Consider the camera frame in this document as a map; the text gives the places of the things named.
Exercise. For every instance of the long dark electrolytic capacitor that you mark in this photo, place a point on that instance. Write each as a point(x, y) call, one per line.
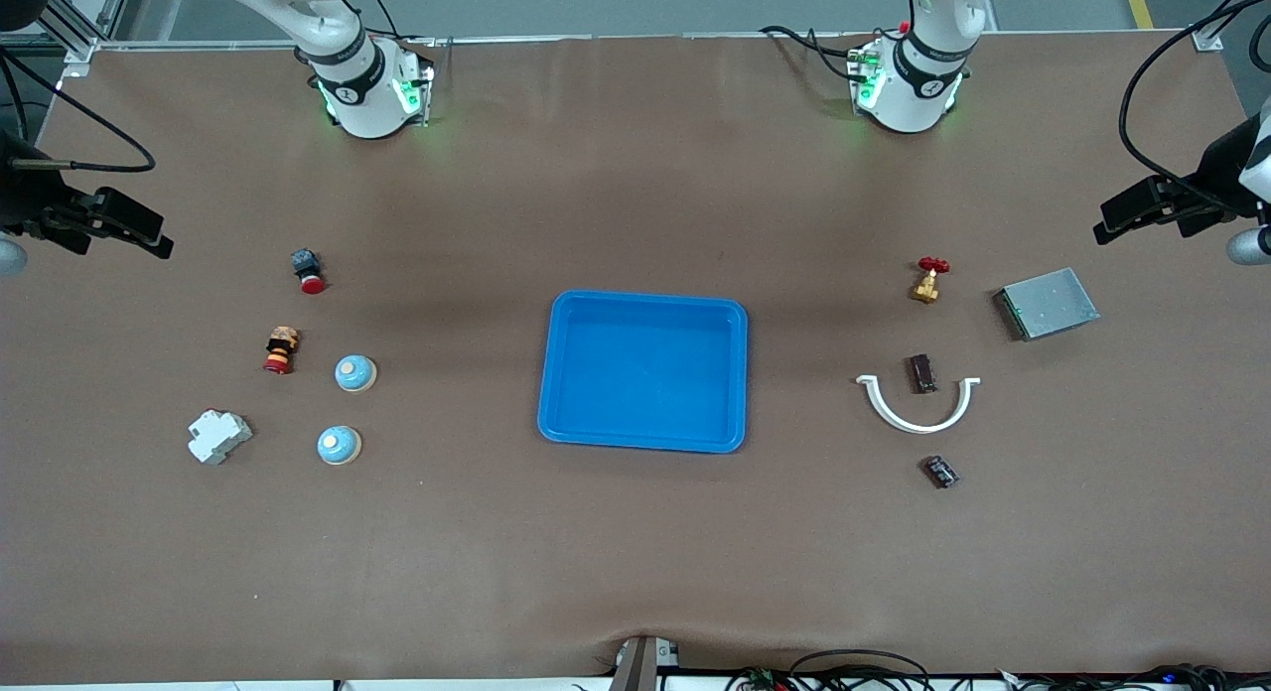
point(922, 372)

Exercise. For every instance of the red yellow emergency stop button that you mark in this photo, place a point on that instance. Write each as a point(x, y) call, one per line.
point(281, 350)

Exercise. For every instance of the aluminium frame profile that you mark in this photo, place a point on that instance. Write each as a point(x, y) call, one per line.
point(79, 31)

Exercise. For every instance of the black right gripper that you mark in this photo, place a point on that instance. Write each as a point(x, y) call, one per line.
point(22, 197)

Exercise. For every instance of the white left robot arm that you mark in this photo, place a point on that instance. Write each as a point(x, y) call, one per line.
point(909, 85)

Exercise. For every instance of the grey metal box module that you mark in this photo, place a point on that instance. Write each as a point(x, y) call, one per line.
point(1051, 304)

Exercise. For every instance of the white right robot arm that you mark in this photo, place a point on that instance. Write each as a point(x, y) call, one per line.
point(357, 85)

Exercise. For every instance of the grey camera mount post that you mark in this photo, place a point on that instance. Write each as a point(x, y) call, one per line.
point(640, 666)

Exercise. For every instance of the blue call bell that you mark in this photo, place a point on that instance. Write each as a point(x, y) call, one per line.
point(354, 373)
point(339, 445)

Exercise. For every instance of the short dark electrolytic capacitor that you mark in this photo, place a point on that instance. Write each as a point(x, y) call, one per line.
point(940, 471)

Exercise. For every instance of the red push button black body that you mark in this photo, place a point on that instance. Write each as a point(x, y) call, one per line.
point(308, 271)

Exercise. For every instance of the white circuit breaker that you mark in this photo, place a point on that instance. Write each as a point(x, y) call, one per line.
point(218, 437)

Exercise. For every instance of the blue plastic tray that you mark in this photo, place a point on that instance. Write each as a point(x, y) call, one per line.
point(645, 373)

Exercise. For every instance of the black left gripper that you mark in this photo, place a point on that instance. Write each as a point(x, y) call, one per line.
point(1220, 177)

